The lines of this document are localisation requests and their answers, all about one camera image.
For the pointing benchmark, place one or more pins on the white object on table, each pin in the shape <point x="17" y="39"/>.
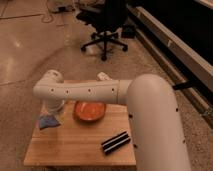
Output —
<point x="103" y="76"/>

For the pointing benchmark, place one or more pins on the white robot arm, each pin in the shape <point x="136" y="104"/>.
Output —
<point x="155" y="122"/>

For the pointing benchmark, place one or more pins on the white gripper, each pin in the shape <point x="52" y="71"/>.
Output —
<point x="54" y="106"/>

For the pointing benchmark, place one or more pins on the black office chair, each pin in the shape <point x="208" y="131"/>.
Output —
<point x="106" y="18"/>

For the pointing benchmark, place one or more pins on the black striped rectangular block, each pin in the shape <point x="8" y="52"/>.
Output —
<point x="115" y="142"/>

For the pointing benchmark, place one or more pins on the black box on floor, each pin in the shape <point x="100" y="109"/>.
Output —
<point x="128" y="31"/>

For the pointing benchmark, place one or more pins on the wooden table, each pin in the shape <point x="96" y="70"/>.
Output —
<point x="78" y="143"/>

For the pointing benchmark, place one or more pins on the orange ceramic bowl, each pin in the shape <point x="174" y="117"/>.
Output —
<point x="89" y="111"/>

